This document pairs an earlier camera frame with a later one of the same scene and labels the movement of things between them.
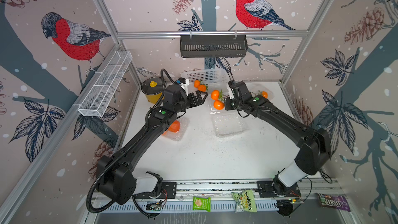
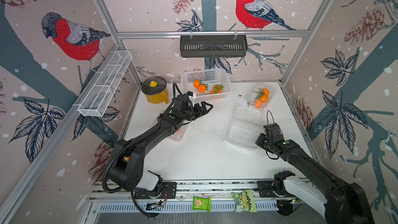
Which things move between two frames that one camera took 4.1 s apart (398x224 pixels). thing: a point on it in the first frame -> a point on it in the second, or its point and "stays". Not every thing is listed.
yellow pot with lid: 152,88 stays
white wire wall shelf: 104,84 stays
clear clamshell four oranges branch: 227,123 -> 244,125
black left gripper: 193,102 -> 199,111
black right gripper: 227,101 -> 259,140
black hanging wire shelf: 213,46 stays
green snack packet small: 201,203 stays
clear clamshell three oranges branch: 256,89 stays
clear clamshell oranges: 177,129 stays
